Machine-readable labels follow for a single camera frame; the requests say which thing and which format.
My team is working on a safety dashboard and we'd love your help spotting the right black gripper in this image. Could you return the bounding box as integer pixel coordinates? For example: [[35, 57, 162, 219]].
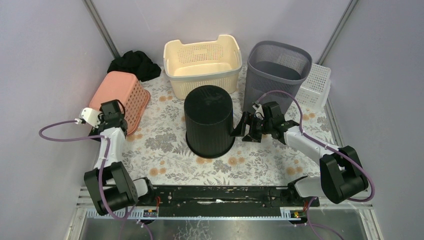
[[230, 111, 273, 144]]

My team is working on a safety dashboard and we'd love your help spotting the pink perforated plastic basket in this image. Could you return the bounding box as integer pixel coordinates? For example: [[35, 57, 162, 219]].
[[89, 71, 151, 136]]

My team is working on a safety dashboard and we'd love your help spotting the black plastic bucket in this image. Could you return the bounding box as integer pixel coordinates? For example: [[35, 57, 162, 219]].
[[183, 85, 235, 159]]

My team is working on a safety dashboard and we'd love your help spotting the grey slatted waste bin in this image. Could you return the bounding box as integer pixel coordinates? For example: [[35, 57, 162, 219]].
[[242, 40, 313, 114]]

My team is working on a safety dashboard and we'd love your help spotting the cream perforated plastic basket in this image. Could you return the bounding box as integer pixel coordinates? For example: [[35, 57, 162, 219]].
[[163, 34, 242, 99]]

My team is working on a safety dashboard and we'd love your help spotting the white perforated shallow tray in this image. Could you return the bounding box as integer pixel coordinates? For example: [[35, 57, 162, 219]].
[[295, 64, 332, 111]]

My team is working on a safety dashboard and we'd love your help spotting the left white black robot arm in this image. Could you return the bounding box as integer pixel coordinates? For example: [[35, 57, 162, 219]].
[[83, 99, 155, 216]]

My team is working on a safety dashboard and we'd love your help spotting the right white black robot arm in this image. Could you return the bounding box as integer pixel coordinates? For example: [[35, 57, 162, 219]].
[[231, 101, 375, 206]]

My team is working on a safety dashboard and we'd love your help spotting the floral patterned table mat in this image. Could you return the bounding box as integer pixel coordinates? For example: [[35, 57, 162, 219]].
[[122, 73, 319, 186]]

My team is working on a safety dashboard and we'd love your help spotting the crumpled black cloth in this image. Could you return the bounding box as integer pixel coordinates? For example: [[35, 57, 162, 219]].
[[107, 50, 161, 82]]

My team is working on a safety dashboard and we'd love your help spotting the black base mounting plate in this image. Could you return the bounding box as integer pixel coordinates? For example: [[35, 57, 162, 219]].
[[137, 185, 320, 218]]

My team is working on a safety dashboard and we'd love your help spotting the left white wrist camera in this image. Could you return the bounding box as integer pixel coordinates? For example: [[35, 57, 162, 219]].
[[74, 107, 102, 129]]

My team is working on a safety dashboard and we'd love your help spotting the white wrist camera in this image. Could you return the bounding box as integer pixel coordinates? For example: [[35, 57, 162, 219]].
[[74, 107, 102, 129], [252, 102, 264, 119]]

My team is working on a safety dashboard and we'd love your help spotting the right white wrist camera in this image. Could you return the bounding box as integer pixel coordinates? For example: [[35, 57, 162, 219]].
[[252, 102, 264, 119]]

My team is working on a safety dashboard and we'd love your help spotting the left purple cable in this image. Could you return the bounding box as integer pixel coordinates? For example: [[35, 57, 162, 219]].
[[38, 119, 137, 240]]

